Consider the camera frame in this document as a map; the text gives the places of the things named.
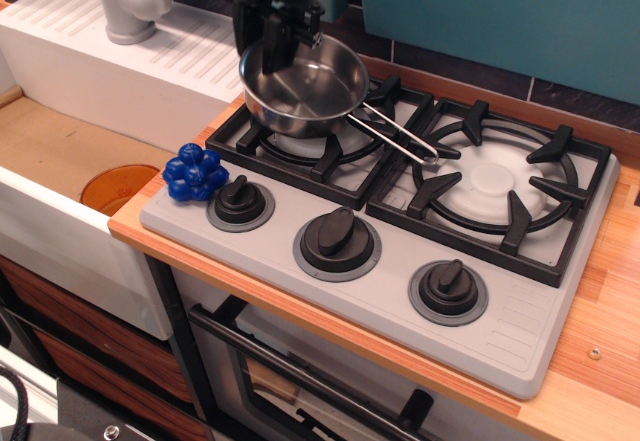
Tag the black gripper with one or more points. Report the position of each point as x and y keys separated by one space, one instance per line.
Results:
x=281 y=24

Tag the stainless steel pan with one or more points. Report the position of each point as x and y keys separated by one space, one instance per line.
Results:
x=317 y=95

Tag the blue toy blueberry cluster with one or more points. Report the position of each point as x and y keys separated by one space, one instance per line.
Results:
x=194 y=174

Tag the black left stove knob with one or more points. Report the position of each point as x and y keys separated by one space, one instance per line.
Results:
x=240 y=206

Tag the black stove knob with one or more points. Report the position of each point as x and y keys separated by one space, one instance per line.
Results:
x=337 y=247
x=240 y=206
x=448 y=293

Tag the black middle stove knob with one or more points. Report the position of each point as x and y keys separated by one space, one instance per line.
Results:
x=337 y=247

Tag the grey toy stove top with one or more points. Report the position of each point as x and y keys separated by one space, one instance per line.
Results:
x=509 y=347

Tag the black right stove knob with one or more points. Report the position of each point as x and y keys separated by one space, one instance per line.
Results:
x=448 y=293

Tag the black left burner grate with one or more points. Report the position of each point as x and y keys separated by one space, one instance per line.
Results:
x=344 y=168

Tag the black burner grate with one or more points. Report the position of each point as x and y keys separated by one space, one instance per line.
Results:
x=524 y=199
x=344 y=168

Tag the white sink unit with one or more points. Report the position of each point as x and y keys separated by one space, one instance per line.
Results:
x=74 y=104

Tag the black right burner grate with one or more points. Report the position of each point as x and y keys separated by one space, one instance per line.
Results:
x=524 y=199

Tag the teal cabinet right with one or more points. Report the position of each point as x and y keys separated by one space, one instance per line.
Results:
x=590 y=45

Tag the wooden drawer fronts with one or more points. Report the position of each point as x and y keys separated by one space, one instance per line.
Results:
x=104 y=357

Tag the oven door with handle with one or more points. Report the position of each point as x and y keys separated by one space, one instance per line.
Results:
x=286 y=383

